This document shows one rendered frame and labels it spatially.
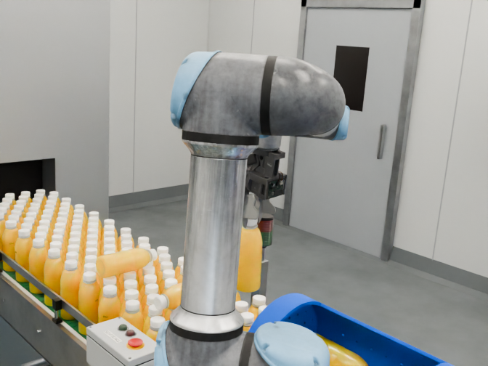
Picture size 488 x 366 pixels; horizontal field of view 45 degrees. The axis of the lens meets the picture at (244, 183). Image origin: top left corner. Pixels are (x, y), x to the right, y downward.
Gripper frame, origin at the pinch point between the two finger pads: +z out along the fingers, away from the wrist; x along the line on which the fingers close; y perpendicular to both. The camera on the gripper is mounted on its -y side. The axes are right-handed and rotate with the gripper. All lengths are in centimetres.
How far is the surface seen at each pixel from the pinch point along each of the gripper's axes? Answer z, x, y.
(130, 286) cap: 34, -10, -36
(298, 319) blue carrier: 22.3, 4.3, 16.3
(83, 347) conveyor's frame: 53, -23, -41
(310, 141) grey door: 96, 333, -236
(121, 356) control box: 28.1, -34.3, -4.0
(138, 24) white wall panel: 12, 254, -410
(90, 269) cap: 36, -12, -55
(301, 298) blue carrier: 14.1, 1.3, 18.4
